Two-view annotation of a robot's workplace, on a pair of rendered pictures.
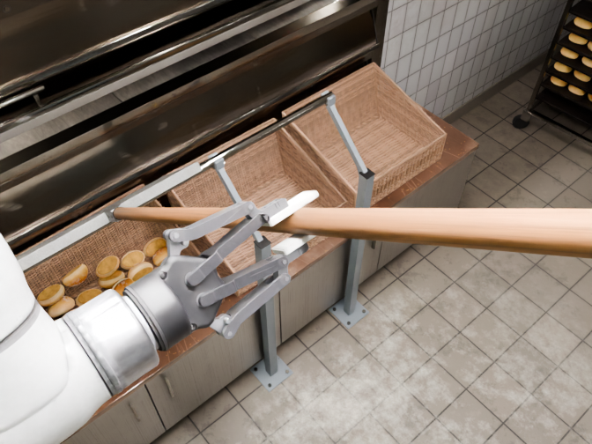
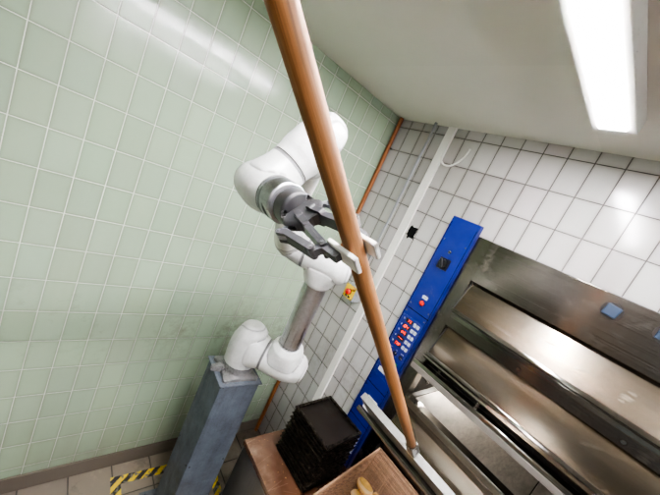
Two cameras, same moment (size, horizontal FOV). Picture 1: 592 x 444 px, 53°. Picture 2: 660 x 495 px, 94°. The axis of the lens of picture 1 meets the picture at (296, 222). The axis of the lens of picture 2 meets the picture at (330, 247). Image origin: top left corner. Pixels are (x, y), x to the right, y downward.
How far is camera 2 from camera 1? 73 cm
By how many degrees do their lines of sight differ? 79
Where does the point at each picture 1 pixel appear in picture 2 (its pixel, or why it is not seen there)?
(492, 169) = not seen: outside the picture
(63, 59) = (515, 420)
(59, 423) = (247, 176)
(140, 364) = (266, 191)
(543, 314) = not seen: outside the picture
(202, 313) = (291, 217)
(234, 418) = not seen: outside the picture
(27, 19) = (522, 387)
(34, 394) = (260, 163)
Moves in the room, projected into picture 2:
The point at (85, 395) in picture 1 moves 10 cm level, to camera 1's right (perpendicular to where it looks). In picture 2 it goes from (256, 179) to (242, 178)
